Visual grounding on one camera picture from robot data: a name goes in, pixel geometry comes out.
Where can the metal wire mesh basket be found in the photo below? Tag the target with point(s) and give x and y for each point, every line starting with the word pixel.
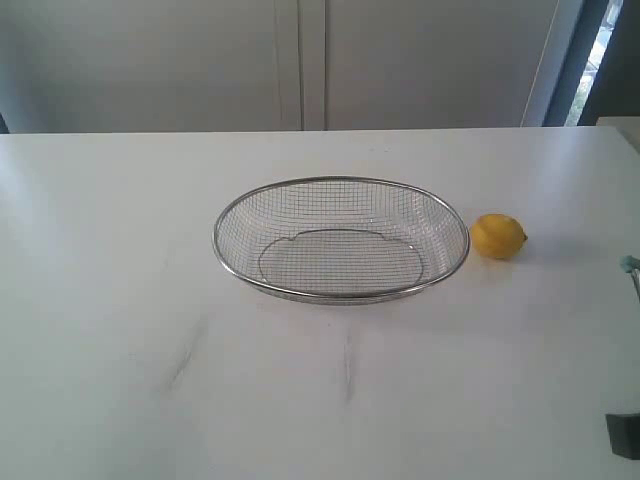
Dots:
pixel 340 240

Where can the yellow lemon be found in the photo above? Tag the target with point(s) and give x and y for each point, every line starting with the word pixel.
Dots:
pixel 497 236

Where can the teal handled peeler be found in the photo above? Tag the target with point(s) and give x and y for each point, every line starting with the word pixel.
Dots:
pixel 631 266

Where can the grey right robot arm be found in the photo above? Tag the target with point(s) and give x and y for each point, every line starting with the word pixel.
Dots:
pixel 624 435

